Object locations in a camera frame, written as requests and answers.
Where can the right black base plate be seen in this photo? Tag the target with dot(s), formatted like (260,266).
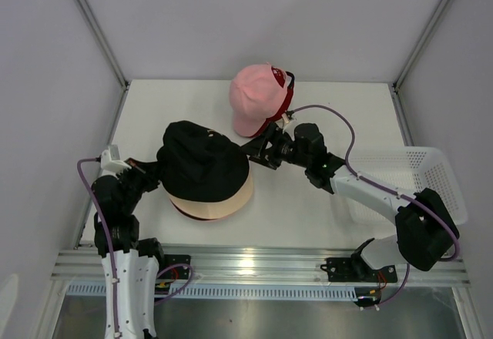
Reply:
(353,270)

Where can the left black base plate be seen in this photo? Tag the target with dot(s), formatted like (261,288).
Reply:
(174,267)

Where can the white plastic basket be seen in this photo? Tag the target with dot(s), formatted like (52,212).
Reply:
(406,169)

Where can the beige bucket hat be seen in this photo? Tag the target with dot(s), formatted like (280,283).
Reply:
(213,210)

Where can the frame post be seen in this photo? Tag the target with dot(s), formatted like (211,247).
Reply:
(99,36)
(430,27)

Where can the black hat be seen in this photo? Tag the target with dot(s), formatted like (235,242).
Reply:
(188,215)

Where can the red baseball cap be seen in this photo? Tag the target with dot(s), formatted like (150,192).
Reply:
(265,97)

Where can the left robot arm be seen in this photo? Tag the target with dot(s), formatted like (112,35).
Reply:
(130,265)

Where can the white slotted cable duct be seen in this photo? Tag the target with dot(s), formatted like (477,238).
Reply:
(233,292)

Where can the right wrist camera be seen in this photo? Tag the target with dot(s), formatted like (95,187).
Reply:
(287,119)

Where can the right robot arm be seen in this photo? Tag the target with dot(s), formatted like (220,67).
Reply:
(425,230)

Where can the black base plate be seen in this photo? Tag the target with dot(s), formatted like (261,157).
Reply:
(353,270)
(174,267)

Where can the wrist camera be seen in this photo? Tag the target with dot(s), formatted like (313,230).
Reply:
(110,160)
(287,119)

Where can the aluminium mounting rail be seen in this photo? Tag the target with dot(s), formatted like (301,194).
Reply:
(219,265)

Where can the light pink hat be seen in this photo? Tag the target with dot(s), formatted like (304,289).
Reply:
(236,102)

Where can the right frame post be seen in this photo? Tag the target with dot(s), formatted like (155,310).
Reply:
(430,27)

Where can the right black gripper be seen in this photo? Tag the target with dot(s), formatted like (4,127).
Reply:
(256,149)

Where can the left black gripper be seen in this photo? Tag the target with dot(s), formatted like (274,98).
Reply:
(147,171)

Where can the left frame post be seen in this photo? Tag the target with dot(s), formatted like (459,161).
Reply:
(99,36)

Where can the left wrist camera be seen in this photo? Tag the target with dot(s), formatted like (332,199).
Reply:
(110,160)

